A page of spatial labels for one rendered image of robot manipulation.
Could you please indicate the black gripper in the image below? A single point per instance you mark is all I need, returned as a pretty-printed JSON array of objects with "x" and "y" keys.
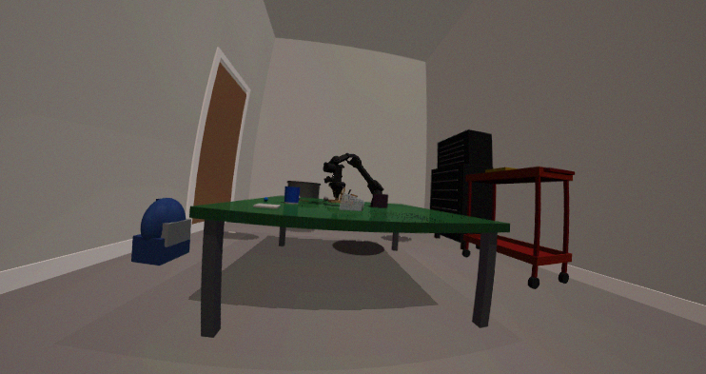
[{"x": 337, "y": 185}]

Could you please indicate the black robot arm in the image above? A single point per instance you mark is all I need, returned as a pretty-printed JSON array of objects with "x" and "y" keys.
[{"x": 333, "y": 167}]

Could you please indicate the blue cup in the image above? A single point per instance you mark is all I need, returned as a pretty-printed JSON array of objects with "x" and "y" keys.
[{"x": 291, "y": 195}]

